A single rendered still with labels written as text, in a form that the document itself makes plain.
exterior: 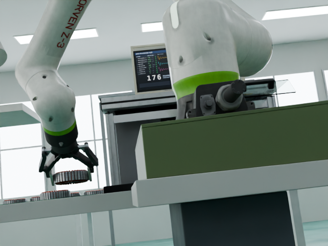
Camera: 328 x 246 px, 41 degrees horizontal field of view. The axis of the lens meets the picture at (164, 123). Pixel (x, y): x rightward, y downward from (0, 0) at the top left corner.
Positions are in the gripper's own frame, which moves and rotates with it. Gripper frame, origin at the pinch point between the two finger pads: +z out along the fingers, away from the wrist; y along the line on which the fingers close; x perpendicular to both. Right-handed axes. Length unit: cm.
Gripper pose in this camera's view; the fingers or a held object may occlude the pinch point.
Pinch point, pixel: (71, 176)
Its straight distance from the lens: 145.7
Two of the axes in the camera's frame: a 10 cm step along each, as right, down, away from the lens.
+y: -9.9, 1.0, -1.2
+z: -0.3, 6.6, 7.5
